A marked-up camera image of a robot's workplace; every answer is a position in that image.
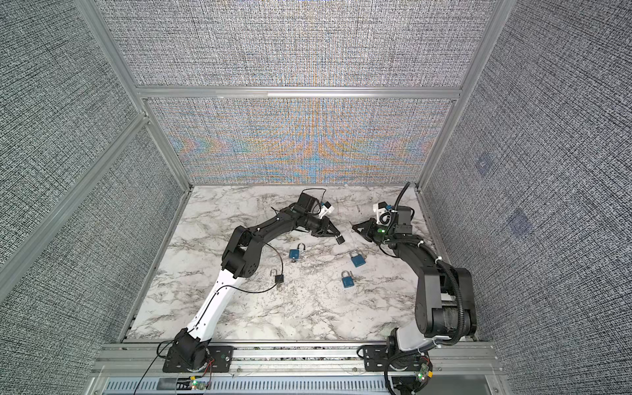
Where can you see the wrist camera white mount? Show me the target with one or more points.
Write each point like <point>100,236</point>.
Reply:
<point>326,208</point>
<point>382,211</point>

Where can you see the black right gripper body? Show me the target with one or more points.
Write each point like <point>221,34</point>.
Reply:
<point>377,233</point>

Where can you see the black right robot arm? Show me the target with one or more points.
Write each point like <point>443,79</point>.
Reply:
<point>445,310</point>

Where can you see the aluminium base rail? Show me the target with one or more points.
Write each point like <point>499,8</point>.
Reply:
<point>276,367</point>

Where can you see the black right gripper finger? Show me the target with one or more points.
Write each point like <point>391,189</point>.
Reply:
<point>369,223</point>
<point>361,230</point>

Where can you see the black padlock with key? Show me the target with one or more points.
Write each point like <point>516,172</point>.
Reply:
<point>278,278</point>

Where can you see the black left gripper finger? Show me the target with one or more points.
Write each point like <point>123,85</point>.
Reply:
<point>326,234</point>
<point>331,227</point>

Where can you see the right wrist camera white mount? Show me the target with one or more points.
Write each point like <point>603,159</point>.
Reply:
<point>382,211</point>

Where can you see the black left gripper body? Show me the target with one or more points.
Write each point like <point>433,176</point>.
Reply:
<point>318,225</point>

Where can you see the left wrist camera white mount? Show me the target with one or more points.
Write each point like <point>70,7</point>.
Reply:
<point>326,208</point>

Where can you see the blue padlock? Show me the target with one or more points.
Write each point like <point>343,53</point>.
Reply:
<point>295,254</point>
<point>347,279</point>
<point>357,259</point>

